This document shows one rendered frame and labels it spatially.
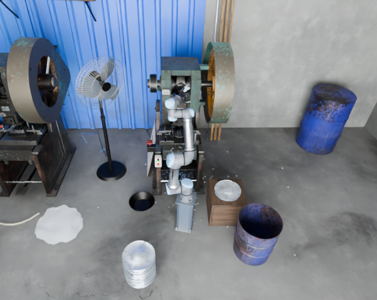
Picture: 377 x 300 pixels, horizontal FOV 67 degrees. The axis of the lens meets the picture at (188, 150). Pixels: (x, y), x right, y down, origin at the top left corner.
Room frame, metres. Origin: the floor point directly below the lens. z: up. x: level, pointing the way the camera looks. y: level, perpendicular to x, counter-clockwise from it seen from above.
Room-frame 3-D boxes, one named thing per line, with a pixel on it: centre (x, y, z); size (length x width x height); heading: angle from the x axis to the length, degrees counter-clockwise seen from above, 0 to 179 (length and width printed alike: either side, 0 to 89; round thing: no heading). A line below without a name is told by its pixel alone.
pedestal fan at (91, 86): (3.11, 1.07, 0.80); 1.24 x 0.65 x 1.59; 7
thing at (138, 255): (1.39, 0.39, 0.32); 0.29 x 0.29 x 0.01
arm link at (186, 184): (1.97, 0.00, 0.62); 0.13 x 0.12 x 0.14; 104
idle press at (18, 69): (2.90, 1.88, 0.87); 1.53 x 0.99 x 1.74; 5
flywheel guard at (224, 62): (2.88, -0.20, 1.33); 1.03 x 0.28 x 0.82; 7
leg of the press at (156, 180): (2.84, 0.41, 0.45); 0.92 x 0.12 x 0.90; 7
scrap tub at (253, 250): (1.72, -0.72, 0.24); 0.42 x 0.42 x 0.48
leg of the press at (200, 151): (2.90, -0.12, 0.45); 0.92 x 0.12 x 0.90; 7
